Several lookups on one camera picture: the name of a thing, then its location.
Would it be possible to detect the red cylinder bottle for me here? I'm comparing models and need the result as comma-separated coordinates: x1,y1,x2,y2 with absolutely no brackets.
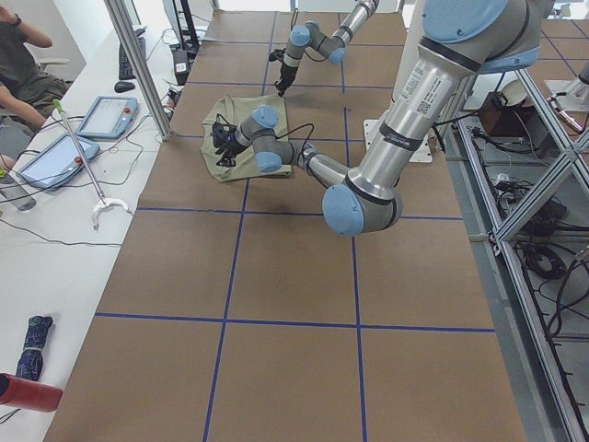
1,373,64,413

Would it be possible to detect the aluminium frame rack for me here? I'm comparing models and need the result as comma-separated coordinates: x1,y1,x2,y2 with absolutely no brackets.
446,70,588,441

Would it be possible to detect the seated person in green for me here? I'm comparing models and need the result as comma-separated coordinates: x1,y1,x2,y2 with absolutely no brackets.
1,6,71,132

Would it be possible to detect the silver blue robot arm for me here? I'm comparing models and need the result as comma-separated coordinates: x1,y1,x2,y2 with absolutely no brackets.
269,0,379,97
212,0,552,237

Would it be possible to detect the reacher grabber tool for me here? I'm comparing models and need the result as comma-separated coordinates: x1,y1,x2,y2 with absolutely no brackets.
52,99,133,230

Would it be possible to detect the aluminium frame post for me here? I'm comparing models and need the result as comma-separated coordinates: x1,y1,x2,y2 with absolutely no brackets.
104,0,172,142

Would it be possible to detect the folded dark blue umbrella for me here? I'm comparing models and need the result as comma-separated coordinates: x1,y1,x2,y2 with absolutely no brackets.
16,316,53,381

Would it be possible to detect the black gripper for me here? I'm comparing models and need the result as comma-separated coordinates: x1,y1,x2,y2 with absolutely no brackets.
211,122,244,168
269,49,297,96

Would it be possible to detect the blue teach pendant far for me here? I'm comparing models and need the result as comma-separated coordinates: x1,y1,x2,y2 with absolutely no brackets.
75,96,139,140

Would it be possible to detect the blue teach pendant near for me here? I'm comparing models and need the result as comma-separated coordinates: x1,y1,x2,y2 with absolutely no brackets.
16,134,83,191

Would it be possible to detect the black power adapter box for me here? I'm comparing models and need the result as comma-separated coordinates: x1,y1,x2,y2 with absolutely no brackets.
172,49,191,86

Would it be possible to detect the blue teach pendant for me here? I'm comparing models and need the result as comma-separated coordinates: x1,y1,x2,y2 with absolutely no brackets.
75,96,139,140
16,134,83,191

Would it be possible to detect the light green long-sleeve shirt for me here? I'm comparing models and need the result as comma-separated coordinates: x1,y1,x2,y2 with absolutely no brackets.
202,95,292,182

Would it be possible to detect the black keyboard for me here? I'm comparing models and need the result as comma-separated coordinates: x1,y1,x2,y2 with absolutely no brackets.
119,37,146,80

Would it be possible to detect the black computer mouse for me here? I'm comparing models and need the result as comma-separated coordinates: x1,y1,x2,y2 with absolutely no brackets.
113,80,135,93

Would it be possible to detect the clear water bottle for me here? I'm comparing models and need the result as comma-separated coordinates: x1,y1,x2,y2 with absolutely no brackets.
1,169,36,211

